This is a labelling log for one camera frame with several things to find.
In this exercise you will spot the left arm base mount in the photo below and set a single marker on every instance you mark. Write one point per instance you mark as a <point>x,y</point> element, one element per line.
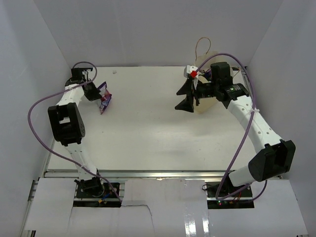
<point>94,193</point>

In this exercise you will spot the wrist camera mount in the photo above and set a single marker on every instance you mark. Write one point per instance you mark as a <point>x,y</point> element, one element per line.
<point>193,72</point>
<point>85,74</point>

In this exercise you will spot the aluminium table frame rail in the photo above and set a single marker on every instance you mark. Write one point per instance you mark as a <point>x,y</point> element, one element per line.
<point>129,174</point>

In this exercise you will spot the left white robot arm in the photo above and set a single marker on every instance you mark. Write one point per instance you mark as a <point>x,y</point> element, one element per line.
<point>67,124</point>

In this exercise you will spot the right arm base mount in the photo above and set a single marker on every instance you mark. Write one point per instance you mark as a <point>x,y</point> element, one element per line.
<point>228,197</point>

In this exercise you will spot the large blue purple snack bag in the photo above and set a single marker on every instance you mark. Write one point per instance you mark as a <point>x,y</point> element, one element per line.
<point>207,75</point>

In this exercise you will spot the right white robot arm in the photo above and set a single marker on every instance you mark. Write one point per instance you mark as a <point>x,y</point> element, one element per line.
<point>273,156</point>

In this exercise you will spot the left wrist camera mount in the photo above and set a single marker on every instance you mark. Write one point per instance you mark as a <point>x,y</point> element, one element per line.
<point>85,74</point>

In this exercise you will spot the tan paper bag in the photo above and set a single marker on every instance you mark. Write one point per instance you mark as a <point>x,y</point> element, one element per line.
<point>203,62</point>

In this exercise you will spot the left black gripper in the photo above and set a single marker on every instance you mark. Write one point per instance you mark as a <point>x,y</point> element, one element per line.
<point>95,96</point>

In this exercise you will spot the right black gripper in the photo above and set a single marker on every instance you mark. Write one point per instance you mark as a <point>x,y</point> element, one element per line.
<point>187,104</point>

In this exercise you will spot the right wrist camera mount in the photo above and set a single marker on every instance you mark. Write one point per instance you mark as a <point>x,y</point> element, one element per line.
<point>193,72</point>

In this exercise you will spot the purple white snack pouch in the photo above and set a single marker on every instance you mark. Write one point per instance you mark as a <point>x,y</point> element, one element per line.
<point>105,99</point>

